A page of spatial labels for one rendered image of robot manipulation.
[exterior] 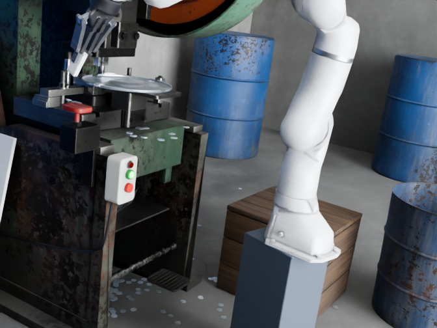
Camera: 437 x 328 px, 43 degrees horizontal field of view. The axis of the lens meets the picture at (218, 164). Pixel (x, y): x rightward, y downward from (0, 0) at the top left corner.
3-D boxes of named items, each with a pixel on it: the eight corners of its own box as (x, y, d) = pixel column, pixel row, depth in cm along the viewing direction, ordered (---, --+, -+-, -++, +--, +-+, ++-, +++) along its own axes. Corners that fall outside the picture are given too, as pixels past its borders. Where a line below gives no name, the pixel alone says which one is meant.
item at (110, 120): (169, 118, 201) (171, 102, 199) (80, 135, 163) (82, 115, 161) (106, 102, 215) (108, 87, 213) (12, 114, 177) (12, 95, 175)
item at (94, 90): (123, 92, 190) (124, 79, 189) (93, 95, 178) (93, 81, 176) (103, 86, 194) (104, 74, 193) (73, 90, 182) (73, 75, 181)
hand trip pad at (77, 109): (93, 133, 150) (95, 106, 148) (77, 136, 145) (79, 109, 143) (74, 128, 153) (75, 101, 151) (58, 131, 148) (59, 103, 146)
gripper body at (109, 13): (107, 0, 130) (91, 34, 134) (130, 4, 137) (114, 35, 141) (87, -17, 132) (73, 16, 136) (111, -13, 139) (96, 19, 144)
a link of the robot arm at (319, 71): (356, 62, 145) (341, 65, 129) (324, 148, 154) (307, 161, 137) (317, 49, 149) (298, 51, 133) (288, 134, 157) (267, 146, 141)
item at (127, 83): (62, 78, 174) (62, 75, 173) (122, 74, 198) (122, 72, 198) (133, 95, 160) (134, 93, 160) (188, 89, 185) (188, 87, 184)
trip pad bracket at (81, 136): (97, 187, 158) (101, 120, 153) (72, 194, 150) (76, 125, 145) (82, 181, 161) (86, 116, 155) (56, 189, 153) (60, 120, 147)
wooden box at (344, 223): (346, 291, 227) (362, 213, 217) (306, 328, 196) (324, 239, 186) (263, 258, 247) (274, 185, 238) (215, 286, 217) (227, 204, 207)
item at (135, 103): (179, 131, 181) (183, 91, 177) (153, 137, 169) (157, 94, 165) (120, 116, 192) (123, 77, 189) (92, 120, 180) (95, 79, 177)
